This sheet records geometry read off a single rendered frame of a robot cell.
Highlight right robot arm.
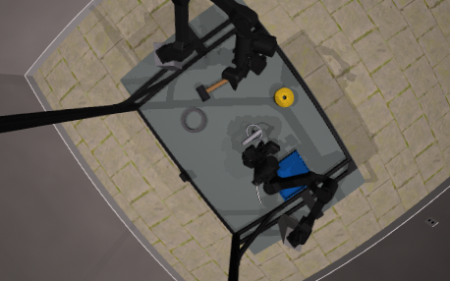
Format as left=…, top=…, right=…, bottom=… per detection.
left=242, top=144, right=338, bottom=248

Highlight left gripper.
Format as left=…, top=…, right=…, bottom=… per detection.
left=222, top=47, right=253, bottom=90

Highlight black rubber mallet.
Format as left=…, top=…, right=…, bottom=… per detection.
left=196, top=79, right=229, bottom=102

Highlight grey rounded bar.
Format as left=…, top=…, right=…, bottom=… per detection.
left=242, top=129, right=262, bottom=145

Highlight yellow cylinder with center hole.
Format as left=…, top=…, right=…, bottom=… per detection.
left=273, top=87, right=294, bottom=107

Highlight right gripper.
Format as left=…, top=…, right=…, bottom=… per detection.
left=243, top=140, right=280, bottom=169

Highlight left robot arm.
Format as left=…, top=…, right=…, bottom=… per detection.
left=155, top=0, right=277, bottom=76

